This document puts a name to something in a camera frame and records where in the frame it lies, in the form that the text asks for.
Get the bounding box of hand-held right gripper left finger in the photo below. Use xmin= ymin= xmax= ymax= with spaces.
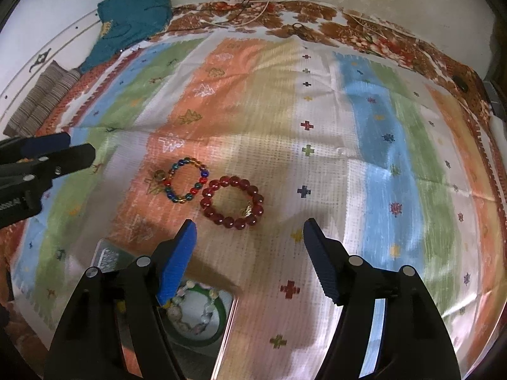
xmin=43 ymin=218 xmax=198 ymax=380

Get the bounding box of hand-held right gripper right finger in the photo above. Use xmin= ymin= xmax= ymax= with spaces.
xmin=303 ymin=218 xmax=462 ymax=380

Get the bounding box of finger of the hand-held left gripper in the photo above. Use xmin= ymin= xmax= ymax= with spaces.
xmin=0 ymin=132 xmax=72 ymax=165
xmin=0 ymin=143 xmax=96 ymax=191

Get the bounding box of pale blue bead bracelet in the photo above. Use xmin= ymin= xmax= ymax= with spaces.
xmin=166 ymin=280 xmax=219 ymax=335

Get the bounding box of silver metal tin box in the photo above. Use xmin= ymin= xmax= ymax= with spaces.
xmin=92 ymin=237 xmax=239 ymax=380

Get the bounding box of green jade bangle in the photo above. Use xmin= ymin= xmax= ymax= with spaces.
xmin=158 ymin=287 xmax=230 ymax=347

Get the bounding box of multicolour glass bead bracelet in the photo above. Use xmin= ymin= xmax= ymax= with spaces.
xmin=152 ymin=157 xmax=210 ymax=205

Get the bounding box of dark red bead bracelet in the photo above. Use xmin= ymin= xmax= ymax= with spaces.
xmin=200 ymin=175 xmax=265 ymax=229

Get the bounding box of grey striped folded cloth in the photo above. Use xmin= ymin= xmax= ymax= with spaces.
xmin=3 ymin=60 xmax=82 ymax=137

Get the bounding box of striped pastel printed cloth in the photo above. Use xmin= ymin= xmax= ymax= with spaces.
xmin=12 ymin=34 xmax=507 ymax=369

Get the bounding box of teal garment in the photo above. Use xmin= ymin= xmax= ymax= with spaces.
xmin=81 ymin=0 xmax=174 ymax=74

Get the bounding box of dark key ring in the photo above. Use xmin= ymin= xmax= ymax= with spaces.
xmin=291 ymin=23 xmax=314 ymax=41

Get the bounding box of white cable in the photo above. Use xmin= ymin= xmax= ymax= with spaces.
xmin=200 ymin=0 xmax=276 ymax=29

